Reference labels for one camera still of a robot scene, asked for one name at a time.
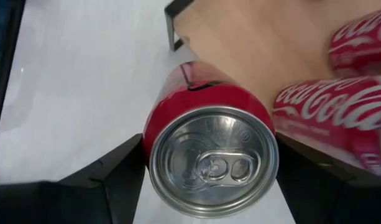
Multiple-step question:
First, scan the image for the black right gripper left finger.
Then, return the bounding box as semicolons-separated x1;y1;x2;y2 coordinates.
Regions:
0;133;147;224

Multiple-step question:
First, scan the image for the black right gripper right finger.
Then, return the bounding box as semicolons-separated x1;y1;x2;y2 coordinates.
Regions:
274;133;381;224

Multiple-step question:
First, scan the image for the red Coca-Cola Original can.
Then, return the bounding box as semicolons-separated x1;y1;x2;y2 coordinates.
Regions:
328;9;381;78
272;76;381;178

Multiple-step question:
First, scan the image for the red Coke Zero can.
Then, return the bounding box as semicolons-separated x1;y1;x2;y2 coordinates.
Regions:
142;60;280;218

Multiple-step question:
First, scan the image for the wooden shelf with black frame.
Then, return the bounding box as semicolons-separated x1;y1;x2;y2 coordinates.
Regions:
164;0;381;113

